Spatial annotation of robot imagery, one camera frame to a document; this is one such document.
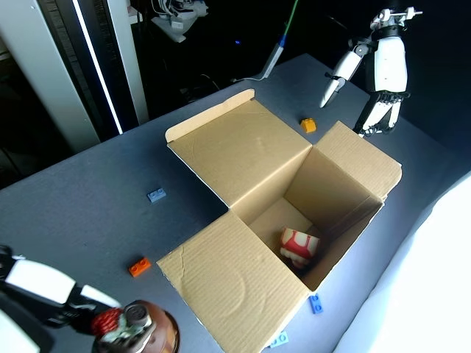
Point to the white light strip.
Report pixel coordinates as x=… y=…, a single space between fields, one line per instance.
x=96 y=66

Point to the dark brown rounded object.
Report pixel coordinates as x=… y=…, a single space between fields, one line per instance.
x=147 y=331

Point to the cardboard box with flaps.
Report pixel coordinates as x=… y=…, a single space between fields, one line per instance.
x=239 y=154

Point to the pale blue flat toy brick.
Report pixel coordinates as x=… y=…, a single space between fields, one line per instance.
x=279 y=339

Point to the white sheet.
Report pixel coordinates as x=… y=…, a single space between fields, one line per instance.
x=423 y=276

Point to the wide white post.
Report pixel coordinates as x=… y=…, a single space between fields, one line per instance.
x=48 y=73

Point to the yellow toy brick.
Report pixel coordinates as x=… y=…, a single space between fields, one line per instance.
x=308 y=125

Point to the narrow white post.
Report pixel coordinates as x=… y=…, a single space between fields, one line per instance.
x=129 y=55

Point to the grey table cloth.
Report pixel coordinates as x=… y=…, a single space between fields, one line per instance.
x=92 y=220

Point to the orange flat toy brick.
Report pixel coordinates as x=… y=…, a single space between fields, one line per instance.
x=140 y=267

